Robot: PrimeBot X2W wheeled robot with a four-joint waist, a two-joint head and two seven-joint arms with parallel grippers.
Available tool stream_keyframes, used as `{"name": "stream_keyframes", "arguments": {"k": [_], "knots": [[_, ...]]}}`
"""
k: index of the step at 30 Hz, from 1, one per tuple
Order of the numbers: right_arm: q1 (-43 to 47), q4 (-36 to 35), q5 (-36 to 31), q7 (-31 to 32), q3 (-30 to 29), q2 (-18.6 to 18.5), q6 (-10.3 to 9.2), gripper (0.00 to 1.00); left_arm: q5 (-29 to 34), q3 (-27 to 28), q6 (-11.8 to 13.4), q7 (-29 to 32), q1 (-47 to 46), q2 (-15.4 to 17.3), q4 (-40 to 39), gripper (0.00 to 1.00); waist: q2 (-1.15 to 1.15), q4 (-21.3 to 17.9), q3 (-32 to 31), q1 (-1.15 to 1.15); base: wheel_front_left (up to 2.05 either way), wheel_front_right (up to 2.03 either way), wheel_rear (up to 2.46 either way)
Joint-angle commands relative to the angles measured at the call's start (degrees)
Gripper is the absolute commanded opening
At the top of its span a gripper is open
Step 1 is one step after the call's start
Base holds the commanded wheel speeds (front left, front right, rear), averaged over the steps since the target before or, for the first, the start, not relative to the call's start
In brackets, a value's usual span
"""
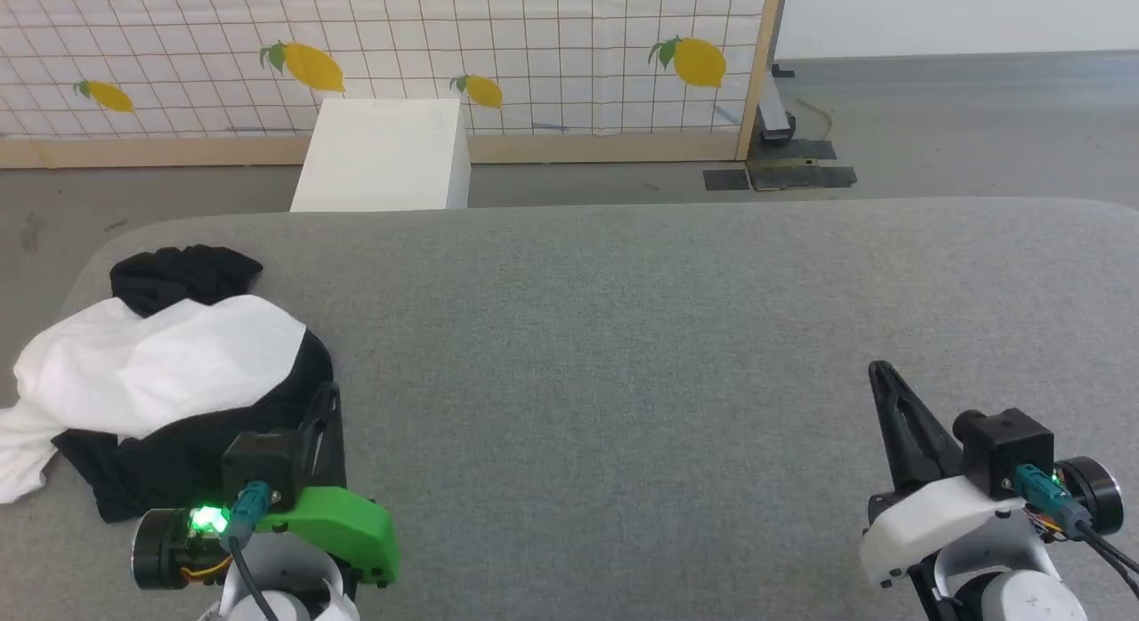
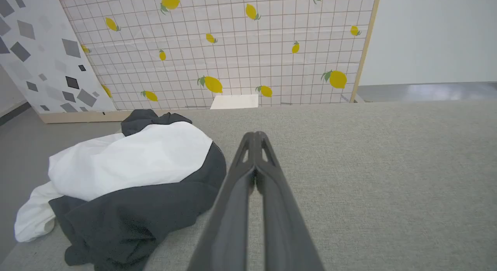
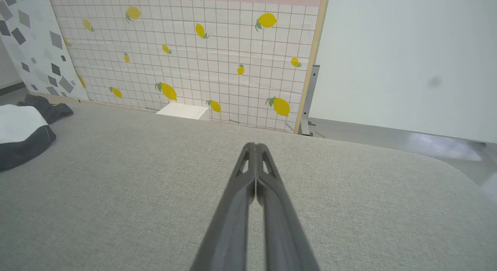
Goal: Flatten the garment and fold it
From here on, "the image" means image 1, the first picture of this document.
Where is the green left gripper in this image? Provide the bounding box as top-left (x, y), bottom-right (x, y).
top-left (256, 382), bottom-right (402, 588)

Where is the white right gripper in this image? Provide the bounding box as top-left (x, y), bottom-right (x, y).
top-left (858, 360), bottom-right (1038, 591)

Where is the black and white t-shirt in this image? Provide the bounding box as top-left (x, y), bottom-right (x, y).
top-left (0, 245), bottom-right (335, 524)

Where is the grey fabric sofa seat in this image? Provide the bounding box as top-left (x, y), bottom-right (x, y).
top-left (0, 197), bottom-right (1139, 621)

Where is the white box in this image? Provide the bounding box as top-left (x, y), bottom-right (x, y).
top-left (290, 97), bottom-right (472, 213)

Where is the large black floor tape patch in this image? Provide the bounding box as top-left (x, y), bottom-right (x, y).
top-left (746, 138), bottom-right (859, 193)

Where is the grey metal partition foot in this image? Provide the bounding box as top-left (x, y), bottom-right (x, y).
top-left (756, 0), bottom-right (799, 145)

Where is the lemon print partition screen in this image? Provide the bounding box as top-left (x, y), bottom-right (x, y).
top-left (0, 0), bottom-right (784, 170)

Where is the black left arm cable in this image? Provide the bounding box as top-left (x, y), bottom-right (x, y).
top-left (219, 480), bottom-right (284, 621)

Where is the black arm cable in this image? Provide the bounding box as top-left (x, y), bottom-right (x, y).
top-left (1013, 464), bottom-right (1139, 597)
top-left (219, 480), bottom-right (284, 621)

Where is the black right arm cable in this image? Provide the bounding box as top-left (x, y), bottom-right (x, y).
top-left (1013, 464), bottom-right (1139, 597)

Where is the thin floor cable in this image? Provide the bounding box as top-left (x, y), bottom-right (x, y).
top-left (796, 95), bottom-right (836, 141)

